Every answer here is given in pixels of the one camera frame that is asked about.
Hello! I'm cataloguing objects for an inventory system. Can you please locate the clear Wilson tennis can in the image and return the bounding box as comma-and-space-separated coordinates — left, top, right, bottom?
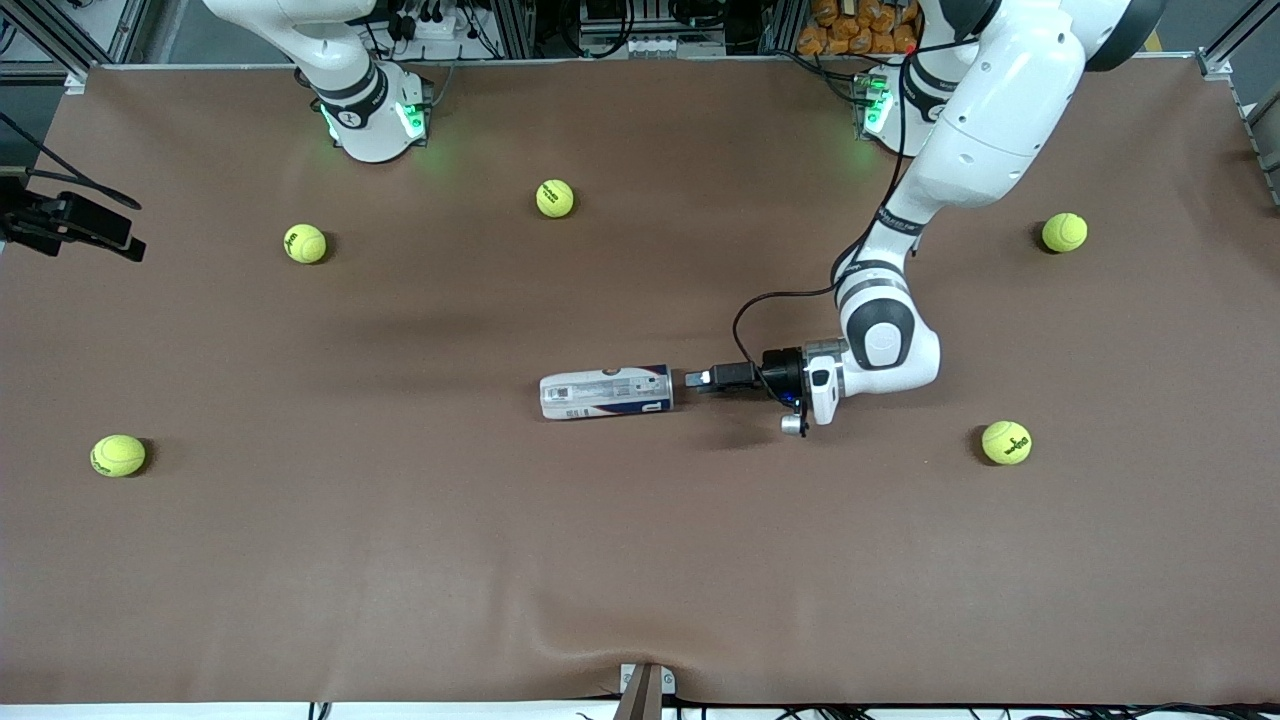
539, 364, 675, 422

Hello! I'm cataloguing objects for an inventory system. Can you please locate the brown table mat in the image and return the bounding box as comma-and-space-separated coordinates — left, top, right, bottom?
0, 55, 1280, 706

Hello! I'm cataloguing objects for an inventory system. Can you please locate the pile of orange objects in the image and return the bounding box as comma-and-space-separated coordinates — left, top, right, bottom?
797, 0, 921, 57

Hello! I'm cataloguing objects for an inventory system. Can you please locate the black electronics unit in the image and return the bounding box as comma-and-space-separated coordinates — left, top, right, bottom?
578, 0, 729, 59

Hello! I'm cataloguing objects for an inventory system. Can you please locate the white power strip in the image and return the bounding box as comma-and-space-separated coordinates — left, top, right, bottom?
395, 8, 471, 43

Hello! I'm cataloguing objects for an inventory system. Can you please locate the aluminium frame profile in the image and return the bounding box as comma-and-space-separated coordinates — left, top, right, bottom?
1195, 0, 1280, 73
1238, 82, 1280, 206
0, 0, 96, 79

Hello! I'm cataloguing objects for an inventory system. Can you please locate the grey metal edge bracket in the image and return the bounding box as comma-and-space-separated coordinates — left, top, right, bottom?
615, 662, 677, 720

